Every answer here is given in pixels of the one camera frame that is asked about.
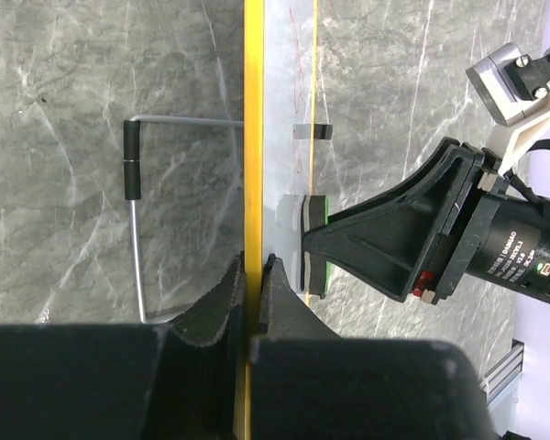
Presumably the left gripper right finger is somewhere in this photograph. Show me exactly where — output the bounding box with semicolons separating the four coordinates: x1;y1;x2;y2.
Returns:
250;256;495;439

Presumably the green whiteboard eraser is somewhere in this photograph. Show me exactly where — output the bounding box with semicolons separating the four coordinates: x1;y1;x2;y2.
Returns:
301;194;329;300

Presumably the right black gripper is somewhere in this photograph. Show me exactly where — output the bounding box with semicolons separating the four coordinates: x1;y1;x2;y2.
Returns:
320;137;550;304

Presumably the aluminium right side rail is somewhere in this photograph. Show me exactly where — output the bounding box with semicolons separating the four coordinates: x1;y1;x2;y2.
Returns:
479;339;524;413

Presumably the yellow framed whiteboard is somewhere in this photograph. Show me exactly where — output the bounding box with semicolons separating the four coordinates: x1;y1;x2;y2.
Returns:
122;0;335;440

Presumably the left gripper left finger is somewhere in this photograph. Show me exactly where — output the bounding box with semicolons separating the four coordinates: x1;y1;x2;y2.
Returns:
0;258;246;439

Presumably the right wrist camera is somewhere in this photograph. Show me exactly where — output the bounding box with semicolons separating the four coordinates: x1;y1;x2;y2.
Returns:
466;42;550;175

